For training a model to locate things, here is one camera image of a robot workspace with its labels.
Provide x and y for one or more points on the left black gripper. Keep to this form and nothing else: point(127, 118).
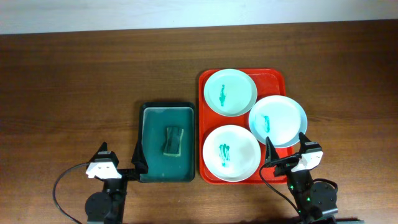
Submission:
point(140, 163)

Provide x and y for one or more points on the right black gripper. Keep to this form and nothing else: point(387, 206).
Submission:
point(272, 153)

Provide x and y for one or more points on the light blue plate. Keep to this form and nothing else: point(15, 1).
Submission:
point(278, 118)

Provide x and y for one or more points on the green yellow sponge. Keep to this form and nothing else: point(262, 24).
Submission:
point(173, 141)

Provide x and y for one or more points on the white plate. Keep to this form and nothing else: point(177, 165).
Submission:
point(231, 153)

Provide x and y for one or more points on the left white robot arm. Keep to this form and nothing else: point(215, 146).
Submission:
point(107, 206)

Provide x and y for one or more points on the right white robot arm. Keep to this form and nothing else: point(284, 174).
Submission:
point(314, 199)

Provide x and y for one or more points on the dark green water basin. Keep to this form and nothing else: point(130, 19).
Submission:
point(154, 118)

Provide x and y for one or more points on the pale green plate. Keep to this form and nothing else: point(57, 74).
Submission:
point(230, 92)

